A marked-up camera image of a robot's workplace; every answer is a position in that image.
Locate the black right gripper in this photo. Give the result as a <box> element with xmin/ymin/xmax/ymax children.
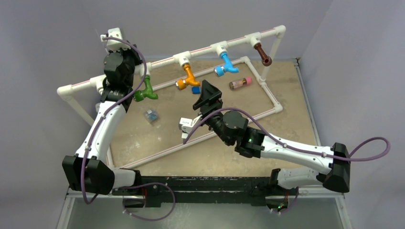
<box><xmin>192</xmin><ymin>80</ymin><xmax>232</xmax><ymax>146</ymax></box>

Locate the orange faucet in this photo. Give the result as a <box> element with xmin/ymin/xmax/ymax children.
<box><xmin>175</xmin><ymin>63</ymin><xmax>201</xmax><ymax>91</ymax></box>

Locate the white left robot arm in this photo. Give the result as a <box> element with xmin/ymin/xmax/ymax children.
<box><xmin>62</xmin><ymin>49</ymin><xmax>142</xmax><ymax>195</ymax></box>

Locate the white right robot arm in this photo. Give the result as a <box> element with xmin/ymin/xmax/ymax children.
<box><xmin>193</xmin><ymin>80</ymin><xmax>351</xmax><ymax>193</ymax></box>

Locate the small blue cap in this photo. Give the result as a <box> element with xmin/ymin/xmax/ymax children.
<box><xmin>192</xmin><ymin>86</ymin><xmax>201</xmax><ymax>94</ymax></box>

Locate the blue faucet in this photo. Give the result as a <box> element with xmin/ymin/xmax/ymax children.
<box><xmin>214</xmin><ymin>52</ymin><xmax>239</xmax><ymax>77</ymax></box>

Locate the brown pink-capped tube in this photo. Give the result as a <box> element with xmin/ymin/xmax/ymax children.
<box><xmin>228</xmin><ymin>77</ymin><xmax>252</xmax><ymax>91</ymax></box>

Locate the green faucet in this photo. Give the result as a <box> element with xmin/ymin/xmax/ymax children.
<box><xmin>133</xmin><ymin>74</ymin><xmax>159</xmax><ymax>102</ymax></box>

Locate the clear blue plastic packet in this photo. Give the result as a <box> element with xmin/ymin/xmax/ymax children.
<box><xmin>144</xmin><ymin>109</ymin><xmax>159</xmax><ymax>124</ymax></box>

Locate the brown faucet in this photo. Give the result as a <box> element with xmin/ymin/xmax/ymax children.
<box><xmin>253</xmin><ymin>42</ymin><xmax>273</xmax><ymax>67</ymax></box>

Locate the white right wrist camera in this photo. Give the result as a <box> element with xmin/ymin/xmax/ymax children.
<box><xmin>179</xmin><ymin>115</ymin><xmax>202</xmax><ymax>140</ymax></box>

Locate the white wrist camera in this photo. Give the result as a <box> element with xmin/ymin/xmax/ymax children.
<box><xmin>179</xmin><ymin>115</ymin><xmax>202</xmax><ymax>140</ymax></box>
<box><xmin>100</xmin><ymin>27</ymin><xmax>131</xmax><ymax>52</ymax></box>

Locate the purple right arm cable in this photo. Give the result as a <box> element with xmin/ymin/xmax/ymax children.
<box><xmin>182</xmin><ymin>107</ymin><xmax>391</xmax><ymax>162</ymax></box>

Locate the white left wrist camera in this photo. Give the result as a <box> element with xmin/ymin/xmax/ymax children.
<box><xmin>100</xmin><ymin>27</ymin><xmax>131</xmax><ymax>52</ymax></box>

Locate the white PVC pipe frame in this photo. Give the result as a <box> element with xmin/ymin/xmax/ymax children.
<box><xmin>57</xmin><ymin>25</ymin><xmax>286</xmax><ymax>168</ymax></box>

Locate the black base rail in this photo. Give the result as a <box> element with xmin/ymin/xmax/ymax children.
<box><xmin>68</xmin><ymin>175</ymin><xmax>345</xmax><ymax>209</ymax></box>

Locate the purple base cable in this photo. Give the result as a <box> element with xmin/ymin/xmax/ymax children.
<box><xmin>121</xmin><ymin>182</ymin><xmax>177</xmax><ymax>222</ymax></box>

